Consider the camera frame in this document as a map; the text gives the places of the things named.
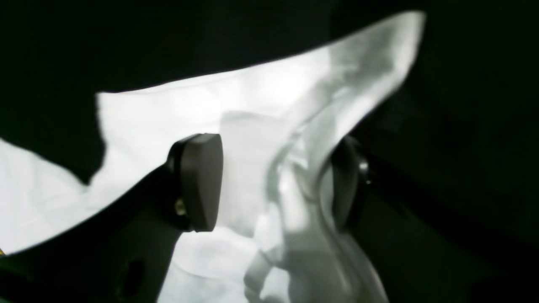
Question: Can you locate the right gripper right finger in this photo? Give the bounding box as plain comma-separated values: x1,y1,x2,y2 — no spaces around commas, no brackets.
331,136,538,303

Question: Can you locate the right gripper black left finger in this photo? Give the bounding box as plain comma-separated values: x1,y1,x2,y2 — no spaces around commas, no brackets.
1,133,223,303

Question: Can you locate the white printed t-shirt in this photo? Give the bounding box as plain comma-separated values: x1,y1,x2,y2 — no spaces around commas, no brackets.
1,10,426,303

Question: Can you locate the black table cloth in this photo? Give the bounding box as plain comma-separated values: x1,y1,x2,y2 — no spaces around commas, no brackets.
0,0,539,303

